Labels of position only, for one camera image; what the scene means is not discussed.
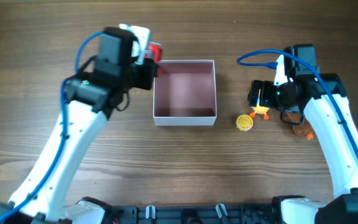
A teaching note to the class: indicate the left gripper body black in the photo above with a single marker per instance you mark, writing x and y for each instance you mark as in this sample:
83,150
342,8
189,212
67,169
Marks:
139,74

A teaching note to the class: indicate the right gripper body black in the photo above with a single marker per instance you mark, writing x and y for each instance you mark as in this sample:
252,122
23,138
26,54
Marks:
260,94

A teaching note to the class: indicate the yellow duck toy blue cap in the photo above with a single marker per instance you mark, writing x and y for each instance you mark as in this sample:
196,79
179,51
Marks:
260,110

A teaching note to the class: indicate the red toy fire truck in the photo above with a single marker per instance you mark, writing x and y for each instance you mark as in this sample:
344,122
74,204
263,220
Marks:
156,51

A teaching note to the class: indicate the yellow round waffle toy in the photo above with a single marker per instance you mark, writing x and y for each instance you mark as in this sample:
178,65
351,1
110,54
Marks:
244,122

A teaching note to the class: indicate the brown plush toy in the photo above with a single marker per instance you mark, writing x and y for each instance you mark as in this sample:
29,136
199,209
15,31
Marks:
303,130

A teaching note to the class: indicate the white cardboard box pink interior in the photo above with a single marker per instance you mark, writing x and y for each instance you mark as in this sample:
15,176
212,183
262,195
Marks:
185,93

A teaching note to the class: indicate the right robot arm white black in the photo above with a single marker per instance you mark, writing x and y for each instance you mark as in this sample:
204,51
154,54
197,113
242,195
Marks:
321,99

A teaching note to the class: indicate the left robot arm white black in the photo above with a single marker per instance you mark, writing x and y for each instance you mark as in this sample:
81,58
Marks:
98,87

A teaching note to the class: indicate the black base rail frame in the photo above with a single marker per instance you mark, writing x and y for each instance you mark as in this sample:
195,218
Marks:
220,213

